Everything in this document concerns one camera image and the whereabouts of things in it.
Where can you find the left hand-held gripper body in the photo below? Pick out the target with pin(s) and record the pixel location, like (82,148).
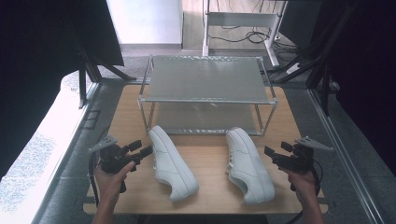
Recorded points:
(113,158)

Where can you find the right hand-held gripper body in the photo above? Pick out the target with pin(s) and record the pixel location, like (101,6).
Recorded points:
(295,160)

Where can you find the white sneaker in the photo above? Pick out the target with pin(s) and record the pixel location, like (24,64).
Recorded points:
(249,168)
(171,165)

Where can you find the metal shoe rack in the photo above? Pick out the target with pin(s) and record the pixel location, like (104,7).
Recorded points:
(205,79)

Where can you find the person's right hand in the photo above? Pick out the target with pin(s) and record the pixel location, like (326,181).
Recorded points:
(304,185)

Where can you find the person's left hand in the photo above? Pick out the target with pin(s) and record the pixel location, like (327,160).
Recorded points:
(109,185)

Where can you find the white speckled ledge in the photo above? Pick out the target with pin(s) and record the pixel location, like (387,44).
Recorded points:
(40,155)

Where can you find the white power strip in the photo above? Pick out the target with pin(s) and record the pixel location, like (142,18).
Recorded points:
(293,68)

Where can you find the black metal stand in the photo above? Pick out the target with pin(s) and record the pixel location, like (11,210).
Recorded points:
(320,62)
(90,71)

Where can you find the dark curtain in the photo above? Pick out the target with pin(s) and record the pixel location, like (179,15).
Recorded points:
(367,68)
(40,62)

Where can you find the aluminium rail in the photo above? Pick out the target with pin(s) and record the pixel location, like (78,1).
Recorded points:
(345,155)

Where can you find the white wall panel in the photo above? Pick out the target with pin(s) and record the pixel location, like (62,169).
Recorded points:
(143,20)

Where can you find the white desk frame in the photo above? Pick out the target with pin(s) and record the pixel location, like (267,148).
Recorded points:
(239,18)

